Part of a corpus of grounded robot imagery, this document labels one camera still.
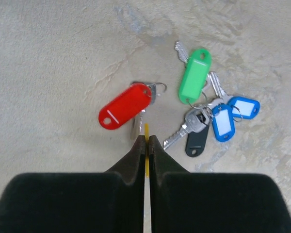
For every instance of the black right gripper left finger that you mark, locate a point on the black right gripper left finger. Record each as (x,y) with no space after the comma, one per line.
(105,202)

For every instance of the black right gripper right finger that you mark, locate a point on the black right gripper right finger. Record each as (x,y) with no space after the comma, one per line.
(185,202)

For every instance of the silver key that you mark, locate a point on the silver key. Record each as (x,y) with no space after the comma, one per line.
(182,53)
(221,96)
(136,126)
(195,121)

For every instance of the yellow key tag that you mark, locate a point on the yellow key tag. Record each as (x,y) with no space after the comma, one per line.
(147,170)

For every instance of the red key tag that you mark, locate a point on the red key tag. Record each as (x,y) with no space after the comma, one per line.
(125,106)

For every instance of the black key tag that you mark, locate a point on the black key tag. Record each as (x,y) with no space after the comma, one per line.
(196,142)

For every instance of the silver key on black tag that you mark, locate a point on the silver key on black tag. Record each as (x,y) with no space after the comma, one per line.
(195,121)

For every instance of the blue key tag left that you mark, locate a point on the blue key tag left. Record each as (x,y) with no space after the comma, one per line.
(223,123)

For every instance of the blue key tag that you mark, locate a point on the blue key tag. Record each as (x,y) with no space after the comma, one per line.
(243,107)
(223,123)

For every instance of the blue key tag right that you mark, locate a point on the blue key tag right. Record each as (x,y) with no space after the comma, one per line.
(243,107)

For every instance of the green key tag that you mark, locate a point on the green key tag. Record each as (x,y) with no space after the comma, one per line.
(196,71)

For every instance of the silver key under green tag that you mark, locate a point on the silver key under green tag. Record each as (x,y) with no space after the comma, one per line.
(182,53)

